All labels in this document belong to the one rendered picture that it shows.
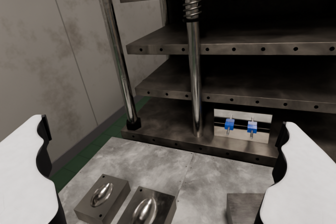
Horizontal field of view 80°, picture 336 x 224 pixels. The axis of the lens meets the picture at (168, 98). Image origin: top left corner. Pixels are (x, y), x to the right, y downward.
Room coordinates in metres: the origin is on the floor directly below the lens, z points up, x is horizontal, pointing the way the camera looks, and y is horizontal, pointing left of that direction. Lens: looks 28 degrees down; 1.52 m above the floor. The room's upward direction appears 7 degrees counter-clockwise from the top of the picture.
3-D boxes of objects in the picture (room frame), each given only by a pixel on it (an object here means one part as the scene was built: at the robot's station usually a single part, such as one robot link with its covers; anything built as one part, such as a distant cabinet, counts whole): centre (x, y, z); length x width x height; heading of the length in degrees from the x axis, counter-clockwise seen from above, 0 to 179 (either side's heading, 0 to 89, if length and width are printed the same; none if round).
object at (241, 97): (1.19, -0.47, 1.01); 1.10 x 0.74 x 0.05; 65
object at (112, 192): (0.53, 0.30, 0.83); 0.17 x 0.13 x 0.06; 155
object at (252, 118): (1.05, -0.46, 0.87); 0.50 x 0.27 x 0.17; 155
